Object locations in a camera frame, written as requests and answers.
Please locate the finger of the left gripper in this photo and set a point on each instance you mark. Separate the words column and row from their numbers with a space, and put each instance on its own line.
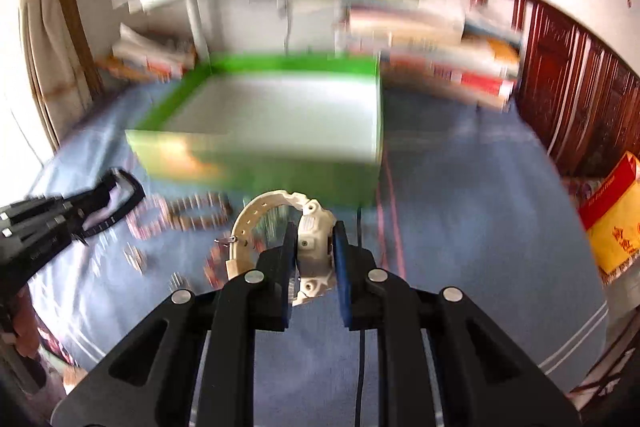
column 88, row 203

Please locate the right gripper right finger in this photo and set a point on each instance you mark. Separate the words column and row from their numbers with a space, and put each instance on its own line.
column 352, row 265

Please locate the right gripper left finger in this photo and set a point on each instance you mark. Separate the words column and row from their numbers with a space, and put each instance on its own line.
column 274, row 301

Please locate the white watch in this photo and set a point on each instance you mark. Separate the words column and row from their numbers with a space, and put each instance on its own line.
column 309, row 268

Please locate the person's left hand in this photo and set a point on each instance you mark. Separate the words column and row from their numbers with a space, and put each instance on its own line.
column 25, row 325

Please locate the green holographic box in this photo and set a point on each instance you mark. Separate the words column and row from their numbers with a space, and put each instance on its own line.
column 253, row 123

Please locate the left stack of books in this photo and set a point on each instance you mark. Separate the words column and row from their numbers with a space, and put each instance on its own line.
column 148, row 56

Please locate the stack of books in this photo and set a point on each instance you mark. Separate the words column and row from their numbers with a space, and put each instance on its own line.
column 472, row 54
column 148, row 56

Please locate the beige curtain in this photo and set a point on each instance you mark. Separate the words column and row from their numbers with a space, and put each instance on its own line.
column 60, row 67

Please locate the right stack of books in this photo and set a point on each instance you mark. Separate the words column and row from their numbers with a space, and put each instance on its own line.
column 472, row 54

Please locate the red and yellow box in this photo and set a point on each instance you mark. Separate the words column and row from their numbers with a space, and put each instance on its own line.
column 611, row 220

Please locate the red wooden headboard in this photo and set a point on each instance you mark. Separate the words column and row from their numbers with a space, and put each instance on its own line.
column 578, row 95

